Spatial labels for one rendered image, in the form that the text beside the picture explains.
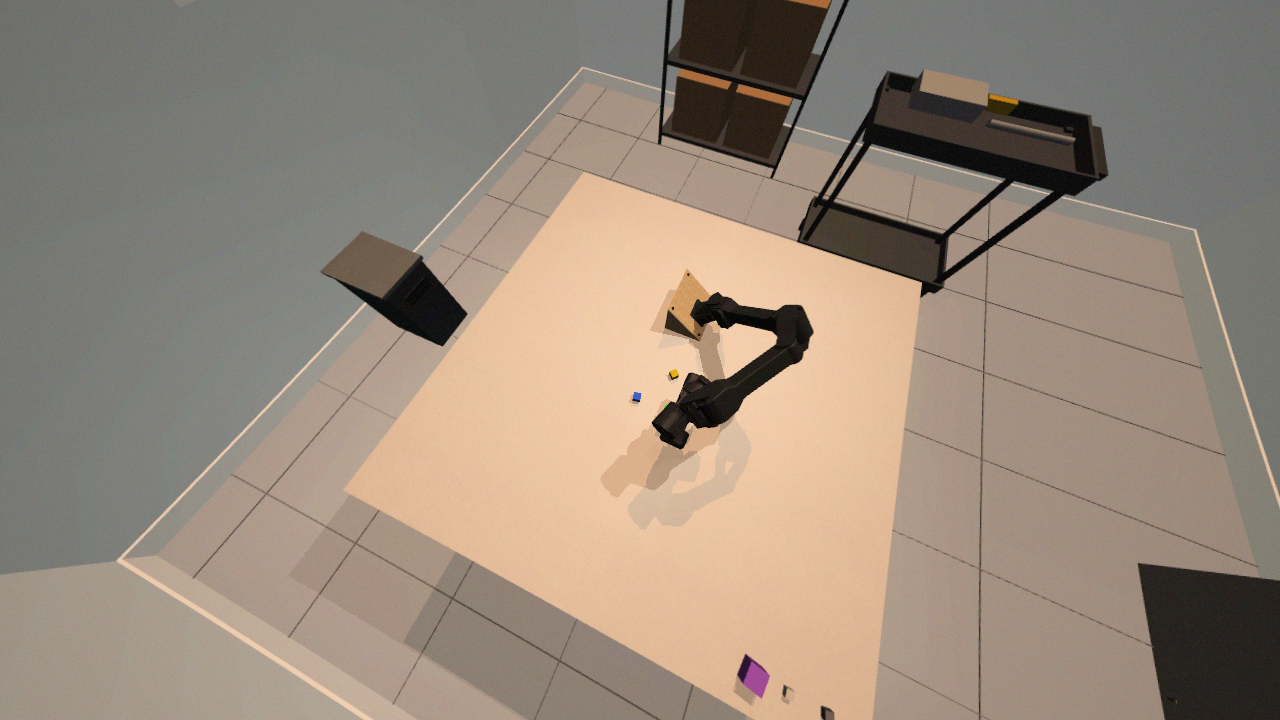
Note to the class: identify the purple block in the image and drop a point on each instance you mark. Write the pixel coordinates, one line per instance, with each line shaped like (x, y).
(753, 675)

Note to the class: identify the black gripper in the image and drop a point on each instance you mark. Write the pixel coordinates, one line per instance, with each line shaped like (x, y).
(681, 440)

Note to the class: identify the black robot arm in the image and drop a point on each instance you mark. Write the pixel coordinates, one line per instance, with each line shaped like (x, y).
(721, 399)

